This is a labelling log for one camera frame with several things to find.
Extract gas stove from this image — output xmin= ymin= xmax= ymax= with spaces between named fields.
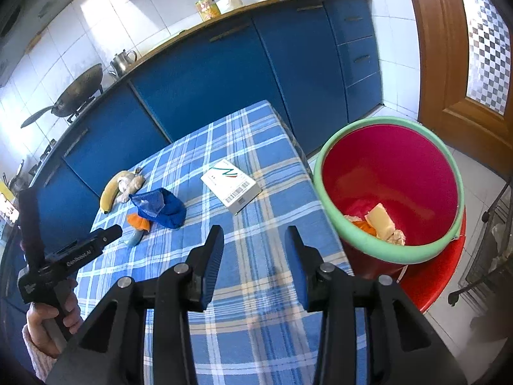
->
xmin=66 ymin=88 xmax=105 ymax=124

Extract person's left hand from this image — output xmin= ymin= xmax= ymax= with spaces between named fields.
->
xmin=26 ymin=283 xmax=83 ymax=357

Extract wooden door with glass panel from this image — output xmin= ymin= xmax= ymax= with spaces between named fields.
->
xmin=403 ymin=0 xmax=513 ymax=177

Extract grey range hood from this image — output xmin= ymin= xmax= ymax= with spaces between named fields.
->
xmin=0 ymin=0 xmax=77 ymax=89

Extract white plastic bag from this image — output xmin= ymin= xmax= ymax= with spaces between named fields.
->
xmin=385 ymin=228 xmax=407 ymax=246

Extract black metal rack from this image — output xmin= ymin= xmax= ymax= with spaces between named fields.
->
xmin=448 ymin=180 xmax=513 ymax=329

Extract yellow labelled tin can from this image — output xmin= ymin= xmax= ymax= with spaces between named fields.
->
xmin=195 ymin=0 xmax=221 ymax=22

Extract red plastic stool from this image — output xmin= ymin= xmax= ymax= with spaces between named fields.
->
xmin=395 ymin=204 xmax=467 ymax=313

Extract ginger root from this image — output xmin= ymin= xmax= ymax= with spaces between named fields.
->
xmin=120 ymin=168 xmax=146 ymax=203

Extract blue plastic bag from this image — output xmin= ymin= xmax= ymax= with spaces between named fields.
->
xmin=129 ymin=188 xmax=187 ymax=230

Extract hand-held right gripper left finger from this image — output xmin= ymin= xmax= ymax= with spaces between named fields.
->
xmin=46 ymin=225 xmax=225 ymax=385

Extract yellow banana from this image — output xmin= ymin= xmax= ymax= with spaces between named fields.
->
xmin=99 ymin=170 xmax=133 ymax=214

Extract person's left forearm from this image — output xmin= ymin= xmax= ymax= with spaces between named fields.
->
xmin=22 ymin=325 xmax=55 ymax=381

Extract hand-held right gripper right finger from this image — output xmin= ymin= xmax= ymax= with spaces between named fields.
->
xmin=284 ymin=225 xmax=467 ymax=385

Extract blue kitchen cabinets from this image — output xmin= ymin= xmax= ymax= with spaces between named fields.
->
xmin=0 ymin=0 xmax=383 ymax=249

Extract white and green carton box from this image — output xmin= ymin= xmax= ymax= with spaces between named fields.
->
xmin=200 ymin=164 xmax=259 ymax=215

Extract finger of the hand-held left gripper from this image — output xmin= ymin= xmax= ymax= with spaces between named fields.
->
xmin=90 ymin=225 xmax=123 ymax=249

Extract metal teapot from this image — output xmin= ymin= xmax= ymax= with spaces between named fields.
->
xmin=109 ymin=49 xmax=138 ymax=77

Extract blue plaid tablecloth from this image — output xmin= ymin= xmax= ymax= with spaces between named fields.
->
xmin=74 ymin=100 xmax=369 ymax=385

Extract black wok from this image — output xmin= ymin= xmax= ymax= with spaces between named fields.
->
xmin=21 ymin=63 xmax=104 ymax=129

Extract red bucket with green rim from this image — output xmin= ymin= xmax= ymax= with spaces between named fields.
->
xmin=313 ymin=116 xmax=466 ymax=275

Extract small yellow sponge block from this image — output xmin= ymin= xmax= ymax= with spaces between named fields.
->
xmin=366 ymin=204 xmax=395 ymax=240

